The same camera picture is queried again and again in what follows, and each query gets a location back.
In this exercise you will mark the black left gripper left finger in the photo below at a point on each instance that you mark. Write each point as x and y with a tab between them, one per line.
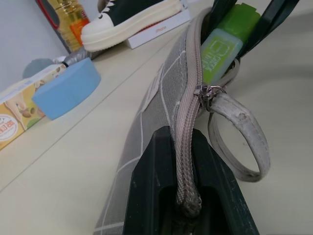
146	176

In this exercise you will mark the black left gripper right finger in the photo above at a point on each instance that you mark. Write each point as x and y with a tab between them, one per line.
220	186

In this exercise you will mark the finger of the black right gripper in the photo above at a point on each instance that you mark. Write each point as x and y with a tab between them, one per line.
220	12
274	22

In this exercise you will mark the grey grid zipper pouch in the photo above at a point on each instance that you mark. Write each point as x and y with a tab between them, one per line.
168	78

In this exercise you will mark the white phone box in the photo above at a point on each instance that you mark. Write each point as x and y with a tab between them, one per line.
159	30

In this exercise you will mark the black and white sneaker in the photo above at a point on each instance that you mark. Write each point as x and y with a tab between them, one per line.
127	22

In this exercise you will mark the light blue round block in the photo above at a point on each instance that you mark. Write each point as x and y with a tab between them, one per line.
66	88

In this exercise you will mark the yellow and white snack carton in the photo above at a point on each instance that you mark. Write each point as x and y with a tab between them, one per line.
17	115

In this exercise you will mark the yellow cooking oil bottle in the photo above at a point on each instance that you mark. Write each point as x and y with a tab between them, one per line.
69	22

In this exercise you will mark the grey-blue round object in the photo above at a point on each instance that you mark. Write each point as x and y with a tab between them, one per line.
36	66

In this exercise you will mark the silver duct tape wrapped object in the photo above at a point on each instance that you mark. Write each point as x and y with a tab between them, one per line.
75	56

